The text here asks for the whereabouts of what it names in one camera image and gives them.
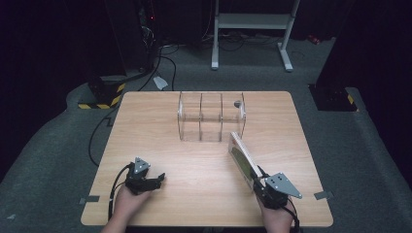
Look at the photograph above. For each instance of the grey tape strip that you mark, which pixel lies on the grey tape strip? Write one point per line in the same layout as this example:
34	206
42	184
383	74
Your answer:
89	199
323	195

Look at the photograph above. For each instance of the white paper scrap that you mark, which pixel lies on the white paper scrap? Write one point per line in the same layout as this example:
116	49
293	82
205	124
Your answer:
160	83

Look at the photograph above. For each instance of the white metal stand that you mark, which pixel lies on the white metal stand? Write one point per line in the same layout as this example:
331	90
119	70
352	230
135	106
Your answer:
252	32

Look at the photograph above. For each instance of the small red object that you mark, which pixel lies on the small red object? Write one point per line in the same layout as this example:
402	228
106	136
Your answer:
313	39

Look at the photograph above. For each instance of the black yellow striped base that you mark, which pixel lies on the black yellow striped base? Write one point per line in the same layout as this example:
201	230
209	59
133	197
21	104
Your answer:
103	93
335	98

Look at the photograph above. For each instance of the person's right hand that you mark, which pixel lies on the person's right hand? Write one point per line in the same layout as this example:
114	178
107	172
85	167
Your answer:
277	218

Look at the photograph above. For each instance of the clear acrylic divided rack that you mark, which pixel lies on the clear acrylic divided rack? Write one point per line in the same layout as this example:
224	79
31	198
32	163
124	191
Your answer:
211	117

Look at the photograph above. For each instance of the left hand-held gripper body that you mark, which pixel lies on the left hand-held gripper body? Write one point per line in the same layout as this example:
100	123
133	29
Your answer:
137	178

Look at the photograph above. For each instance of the green and white book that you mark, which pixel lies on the green and white book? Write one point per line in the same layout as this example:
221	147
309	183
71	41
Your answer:
243	158

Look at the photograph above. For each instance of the person's left hand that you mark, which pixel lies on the person's left hand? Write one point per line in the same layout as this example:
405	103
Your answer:
129	204

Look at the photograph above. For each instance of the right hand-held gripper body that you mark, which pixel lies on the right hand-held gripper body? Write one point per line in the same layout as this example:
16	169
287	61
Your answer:
279	191

